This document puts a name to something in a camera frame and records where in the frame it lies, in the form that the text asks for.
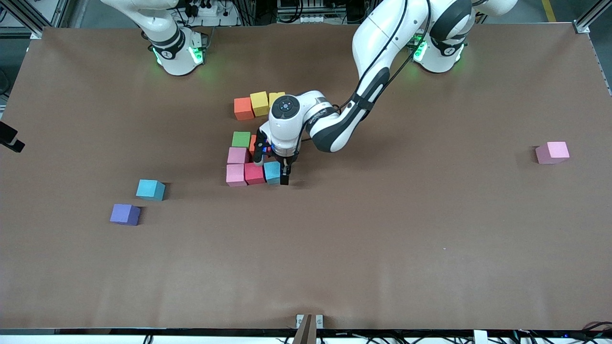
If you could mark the orange foam cube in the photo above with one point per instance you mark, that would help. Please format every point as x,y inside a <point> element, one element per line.
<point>252,145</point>
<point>243,109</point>

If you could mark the blue foam cube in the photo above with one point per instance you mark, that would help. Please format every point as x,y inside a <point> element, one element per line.
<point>149,189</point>
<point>272,173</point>

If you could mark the purple foam cube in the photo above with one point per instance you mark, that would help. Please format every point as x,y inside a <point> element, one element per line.
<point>125,214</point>

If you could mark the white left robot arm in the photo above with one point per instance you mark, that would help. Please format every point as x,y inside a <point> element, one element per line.
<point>334,124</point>

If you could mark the green foam cube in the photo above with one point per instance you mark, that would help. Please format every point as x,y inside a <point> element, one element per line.
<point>241,139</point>

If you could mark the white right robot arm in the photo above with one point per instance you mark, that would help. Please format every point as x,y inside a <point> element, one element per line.
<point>177,57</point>

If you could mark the small metal bracket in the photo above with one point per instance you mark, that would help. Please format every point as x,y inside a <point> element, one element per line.
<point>300,321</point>

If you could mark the brown paper table cover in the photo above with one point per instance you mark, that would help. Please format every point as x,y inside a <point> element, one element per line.
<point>430,263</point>

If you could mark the red foam cube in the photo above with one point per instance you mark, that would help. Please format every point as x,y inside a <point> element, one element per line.
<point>254,174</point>

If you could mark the pink foam cube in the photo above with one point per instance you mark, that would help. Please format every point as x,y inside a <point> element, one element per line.
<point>552,153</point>
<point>235,175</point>
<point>237,155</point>

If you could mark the small white box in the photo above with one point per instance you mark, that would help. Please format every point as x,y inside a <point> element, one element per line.
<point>480,337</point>

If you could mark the yellow foam cube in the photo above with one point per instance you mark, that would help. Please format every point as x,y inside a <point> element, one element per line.
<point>275,97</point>
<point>259,103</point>

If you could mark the white power strip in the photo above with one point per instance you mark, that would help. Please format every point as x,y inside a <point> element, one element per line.
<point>208,10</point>
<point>313,19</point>

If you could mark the aluminium frame profile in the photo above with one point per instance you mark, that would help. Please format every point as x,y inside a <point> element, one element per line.
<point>582,27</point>
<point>24,32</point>

